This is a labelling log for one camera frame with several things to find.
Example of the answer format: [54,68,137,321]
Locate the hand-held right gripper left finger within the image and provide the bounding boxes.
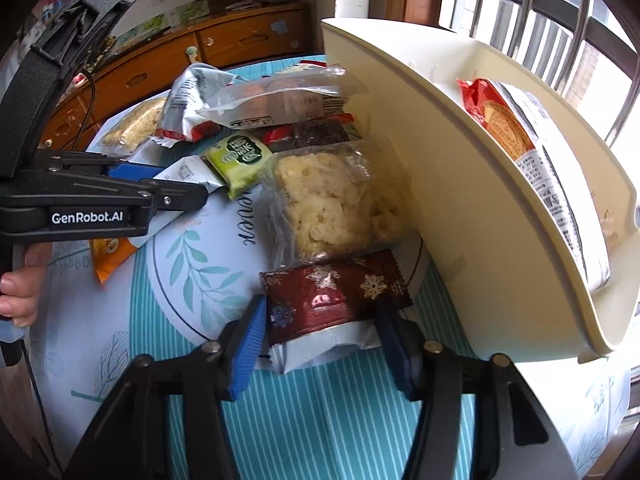
[62,294,268,480]

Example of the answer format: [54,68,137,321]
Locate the green printed card strip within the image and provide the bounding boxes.
[112,0,211,43]

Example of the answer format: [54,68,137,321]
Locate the long red blue biscuit packet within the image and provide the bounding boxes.
[457,77,613,293]

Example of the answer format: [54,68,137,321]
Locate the silver red snack packet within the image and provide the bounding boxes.
[155,62,241,143]

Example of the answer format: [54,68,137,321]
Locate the metal window bars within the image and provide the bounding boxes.
[440,0,640,146]

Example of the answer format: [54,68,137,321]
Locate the clear rice crisp packet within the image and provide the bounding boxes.
[260,140,416,266]

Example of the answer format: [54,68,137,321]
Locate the small orange snack packet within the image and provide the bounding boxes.
[90,237,138,286]

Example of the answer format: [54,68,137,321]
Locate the black cable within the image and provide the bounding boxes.
[72,70,98,153]

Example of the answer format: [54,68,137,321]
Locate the small green snack packet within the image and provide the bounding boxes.
[204,130,273,201]

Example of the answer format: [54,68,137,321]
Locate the small blue white snack packet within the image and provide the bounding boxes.
[125,155,226,248]

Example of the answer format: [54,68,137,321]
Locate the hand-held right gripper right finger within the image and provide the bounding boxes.
[372,300,576,480]

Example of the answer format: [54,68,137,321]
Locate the clear brown pastry packet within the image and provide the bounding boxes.
[195,65,368,128]

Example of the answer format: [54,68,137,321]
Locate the clear yellow cracker packet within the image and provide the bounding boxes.
[97,97,168,158]

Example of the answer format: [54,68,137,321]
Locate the red clear date cake packet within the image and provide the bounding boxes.
[260,115,361,153]

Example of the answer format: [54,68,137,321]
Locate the white plastic bin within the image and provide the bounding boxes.
[320,17,640,366]

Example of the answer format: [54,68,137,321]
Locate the person's left hand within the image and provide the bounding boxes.
[0,247,51,328]

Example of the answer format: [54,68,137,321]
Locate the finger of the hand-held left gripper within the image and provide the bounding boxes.
[107,159,166,184]
[107,175,208,216]

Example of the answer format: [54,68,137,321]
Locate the wooden desk with drawers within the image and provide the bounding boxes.
[37,0,311,153]

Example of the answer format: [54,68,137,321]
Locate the dark red snowflake packet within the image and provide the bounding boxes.
[259,250,413,376]

